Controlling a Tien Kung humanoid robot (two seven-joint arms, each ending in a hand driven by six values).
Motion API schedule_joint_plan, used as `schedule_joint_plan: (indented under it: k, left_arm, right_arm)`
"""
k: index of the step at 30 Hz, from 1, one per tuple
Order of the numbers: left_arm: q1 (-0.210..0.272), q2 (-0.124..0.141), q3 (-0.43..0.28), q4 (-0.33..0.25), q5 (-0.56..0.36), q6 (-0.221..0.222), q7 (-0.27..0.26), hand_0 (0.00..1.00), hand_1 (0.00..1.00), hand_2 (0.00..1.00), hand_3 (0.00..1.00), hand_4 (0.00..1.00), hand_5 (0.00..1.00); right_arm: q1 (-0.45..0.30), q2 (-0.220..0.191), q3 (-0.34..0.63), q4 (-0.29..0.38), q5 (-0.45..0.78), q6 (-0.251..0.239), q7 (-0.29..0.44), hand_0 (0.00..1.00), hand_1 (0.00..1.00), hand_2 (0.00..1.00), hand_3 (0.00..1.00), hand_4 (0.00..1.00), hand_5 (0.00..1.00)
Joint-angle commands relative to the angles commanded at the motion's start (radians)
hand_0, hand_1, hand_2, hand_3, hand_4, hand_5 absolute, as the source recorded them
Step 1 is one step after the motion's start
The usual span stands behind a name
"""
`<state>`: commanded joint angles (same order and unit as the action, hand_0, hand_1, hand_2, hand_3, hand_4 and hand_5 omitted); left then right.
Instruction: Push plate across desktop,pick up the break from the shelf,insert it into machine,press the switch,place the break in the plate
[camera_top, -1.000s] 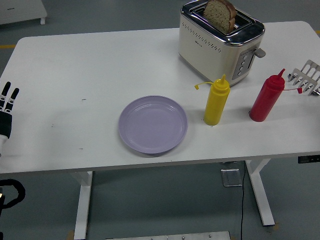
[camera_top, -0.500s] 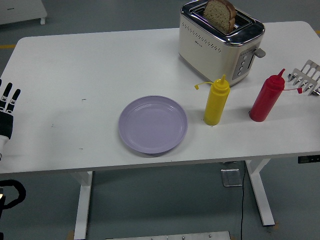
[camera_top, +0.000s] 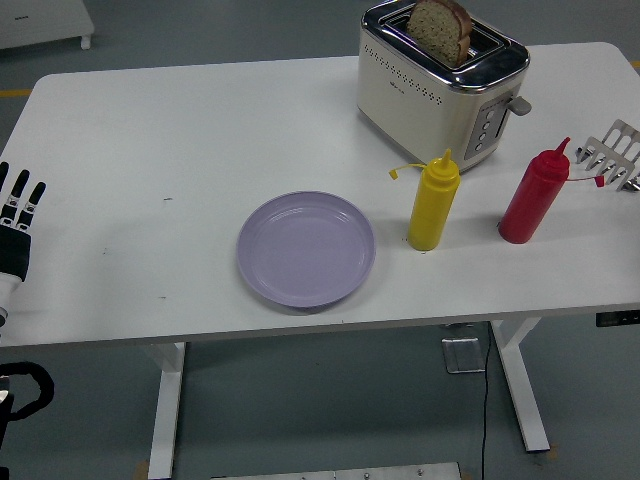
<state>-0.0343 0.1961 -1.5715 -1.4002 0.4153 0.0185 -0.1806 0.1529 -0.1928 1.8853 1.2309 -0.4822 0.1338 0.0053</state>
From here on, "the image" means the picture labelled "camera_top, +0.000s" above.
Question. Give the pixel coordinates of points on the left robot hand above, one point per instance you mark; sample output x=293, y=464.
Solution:
x=14, y=250

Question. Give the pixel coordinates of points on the purple round plate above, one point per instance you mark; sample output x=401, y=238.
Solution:
x=306, y=250

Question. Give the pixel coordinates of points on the cream and chrome toaster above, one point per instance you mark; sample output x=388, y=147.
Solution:
x=410, y=95

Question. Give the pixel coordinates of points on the brown bread slice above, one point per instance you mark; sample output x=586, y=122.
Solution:
x=435, y=30

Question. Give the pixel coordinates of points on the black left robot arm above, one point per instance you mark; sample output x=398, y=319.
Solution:
x=47, y=390

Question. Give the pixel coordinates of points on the silver floor socket plate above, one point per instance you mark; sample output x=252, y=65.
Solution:
x=462, y=355

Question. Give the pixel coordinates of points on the white table leg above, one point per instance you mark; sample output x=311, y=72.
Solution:
x=522, y=385
x=167, y=400

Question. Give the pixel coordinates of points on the white cabinet with feet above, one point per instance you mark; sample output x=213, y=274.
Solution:
x=40, y=20

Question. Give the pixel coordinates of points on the yellow squeeze bottle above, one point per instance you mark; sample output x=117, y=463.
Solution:
x=430, y=210

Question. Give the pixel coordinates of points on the red squeeze bottle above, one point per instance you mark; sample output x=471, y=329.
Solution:
x=530, y=200

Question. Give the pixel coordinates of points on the black table control panel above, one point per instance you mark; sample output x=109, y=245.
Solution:
x=617, y=318

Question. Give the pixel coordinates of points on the silver metal toast rack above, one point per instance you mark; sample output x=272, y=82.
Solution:
x=617, y=160

